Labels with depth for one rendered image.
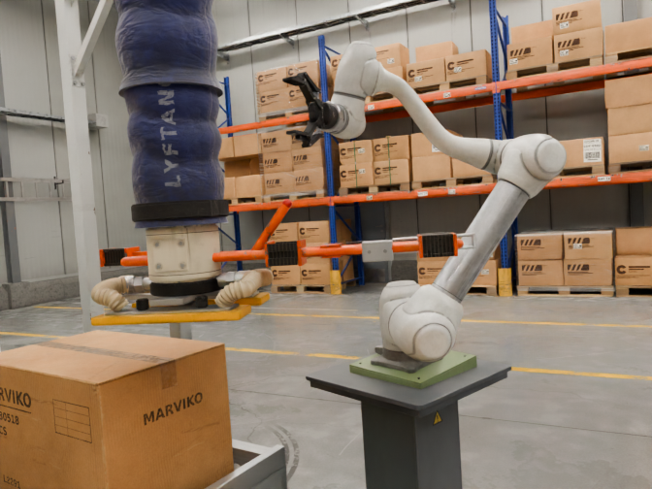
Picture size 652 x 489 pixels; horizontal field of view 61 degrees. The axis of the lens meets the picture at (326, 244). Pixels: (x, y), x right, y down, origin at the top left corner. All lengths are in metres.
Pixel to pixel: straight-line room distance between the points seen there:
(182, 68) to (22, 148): 10.62
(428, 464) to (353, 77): 1.23
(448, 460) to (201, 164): 1.27
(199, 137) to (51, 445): 0.84
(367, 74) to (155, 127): 0.70
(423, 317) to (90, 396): 0.87
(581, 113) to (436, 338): 8.15
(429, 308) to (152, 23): 1.01
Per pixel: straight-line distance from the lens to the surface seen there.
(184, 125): 1.30
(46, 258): 11.93
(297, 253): 1.26
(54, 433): 1.56
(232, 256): 1.31
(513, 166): 1.70
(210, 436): 1.62
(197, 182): 1.28
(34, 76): 12.35
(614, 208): 9.45
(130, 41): 1.36
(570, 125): 9.54
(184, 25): 1.34
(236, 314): 1.20
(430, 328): 1.58
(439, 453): 1.96
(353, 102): 1.72
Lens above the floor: 1.29
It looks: 3 degrees down
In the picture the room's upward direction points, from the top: 4 degrees counter-clockwise
